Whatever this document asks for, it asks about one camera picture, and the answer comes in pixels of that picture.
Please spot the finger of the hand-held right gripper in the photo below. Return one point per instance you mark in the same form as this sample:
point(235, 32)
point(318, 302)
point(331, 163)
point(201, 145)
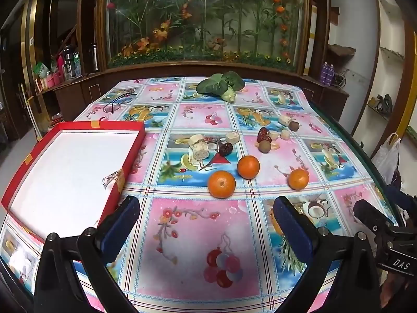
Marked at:
point(368, 215)
point(399, 193)

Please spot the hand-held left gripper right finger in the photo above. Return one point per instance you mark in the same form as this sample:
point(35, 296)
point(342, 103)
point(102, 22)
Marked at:
point(290, 223)

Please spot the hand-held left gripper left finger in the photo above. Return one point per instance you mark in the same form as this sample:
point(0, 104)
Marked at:
point(121, 231)

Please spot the orange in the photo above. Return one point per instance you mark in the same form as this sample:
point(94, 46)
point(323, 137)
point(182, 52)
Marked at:
point(298, 179)
point(221, 184)
point(248, 167)

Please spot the brown longan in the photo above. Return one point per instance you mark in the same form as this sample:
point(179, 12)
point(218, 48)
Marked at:
point(294, 126)
point(264, 147)

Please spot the red date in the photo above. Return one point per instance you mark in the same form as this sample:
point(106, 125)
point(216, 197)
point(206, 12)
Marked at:
point(224, 149)
point(262, 134)

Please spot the white plastic bag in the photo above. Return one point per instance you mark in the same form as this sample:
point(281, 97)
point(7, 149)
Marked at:
point(386, 158)

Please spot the printed floral tablecloth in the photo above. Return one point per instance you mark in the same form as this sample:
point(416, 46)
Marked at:
point(202, 234)

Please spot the white banana slice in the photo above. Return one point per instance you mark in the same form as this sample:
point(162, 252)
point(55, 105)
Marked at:
point(285, 133)
point(274, 136)
point(232, 137)

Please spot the pair of shoes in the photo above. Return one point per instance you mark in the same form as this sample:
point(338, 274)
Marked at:
point(382, 102)

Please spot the black eyeglasses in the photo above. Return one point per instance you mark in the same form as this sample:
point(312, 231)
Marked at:
point(119, 99)

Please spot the purple bottle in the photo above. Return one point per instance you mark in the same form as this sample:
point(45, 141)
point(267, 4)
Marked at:
point(331, 74)
point(325, 73)

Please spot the wooden sideboard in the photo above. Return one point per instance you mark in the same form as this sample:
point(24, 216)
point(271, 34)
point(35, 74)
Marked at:
point(97, 88)

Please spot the green bok choy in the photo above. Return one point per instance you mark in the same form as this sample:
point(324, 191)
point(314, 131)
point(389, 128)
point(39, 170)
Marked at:
point(218, 84)

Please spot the pink container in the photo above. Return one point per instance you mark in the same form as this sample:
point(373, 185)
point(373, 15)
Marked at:
point(53, 79)

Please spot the green bottle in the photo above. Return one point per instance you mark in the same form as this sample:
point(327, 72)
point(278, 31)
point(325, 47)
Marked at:
point(77, 64)

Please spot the steel thermos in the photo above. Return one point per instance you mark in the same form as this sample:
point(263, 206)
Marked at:
point(93, 57)

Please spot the black thermos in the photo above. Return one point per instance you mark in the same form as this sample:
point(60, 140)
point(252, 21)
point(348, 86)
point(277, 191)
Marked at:
point(68, 62)

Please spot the green packet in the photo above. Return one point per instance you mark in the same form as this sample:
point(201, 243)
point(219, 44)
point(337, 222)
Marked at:
point(41, 70)

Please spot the glass flower display cabinet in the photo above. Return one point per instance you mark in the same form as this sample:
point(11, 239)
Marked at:
point(208, 19)

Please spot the wooden wall shelf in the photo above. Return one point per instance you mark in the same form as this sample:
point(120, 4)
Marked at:
point(341, 51)

